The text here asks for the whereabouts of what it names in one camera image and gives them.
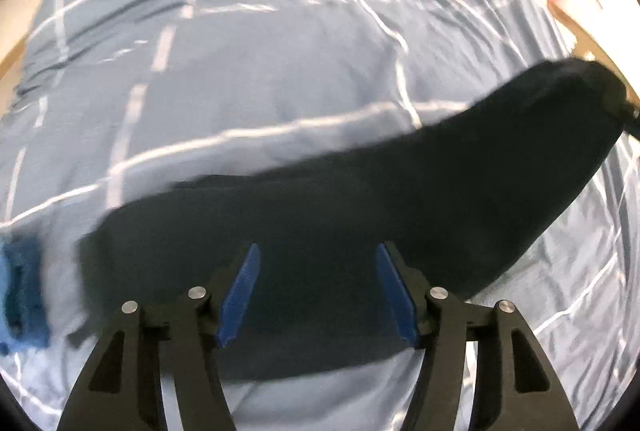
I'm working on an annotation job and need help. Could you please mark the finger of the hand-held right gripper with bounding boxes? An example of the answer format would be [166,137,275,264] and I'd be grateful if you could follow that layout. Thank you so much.
[607,94,640,139]

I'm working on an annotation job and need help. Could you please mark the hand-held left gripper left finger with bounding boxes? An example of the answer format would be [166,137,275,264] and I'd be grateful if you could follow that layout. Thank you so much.
[56,242,262,431]

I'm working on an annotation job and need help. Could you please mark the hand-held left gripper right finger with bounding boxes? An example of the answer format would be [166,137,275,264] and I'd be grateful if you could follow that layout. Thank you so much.
[376,241,581,431]

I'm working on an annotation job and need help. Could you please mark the dark navy pants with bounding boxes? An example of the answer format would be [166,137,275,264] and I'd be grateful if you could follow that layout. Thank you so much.
[77,58,633,382]

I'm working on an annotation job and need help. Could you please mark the blue folded cloth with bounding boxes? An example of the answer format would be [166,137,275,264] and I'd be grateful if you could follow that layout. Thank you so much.
[0,233,51,354]

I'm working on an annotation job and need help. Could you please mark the blue plaid blanket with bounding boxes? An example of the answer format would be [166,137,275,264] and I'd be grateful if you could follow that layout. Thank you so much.
[0,0,640,431]

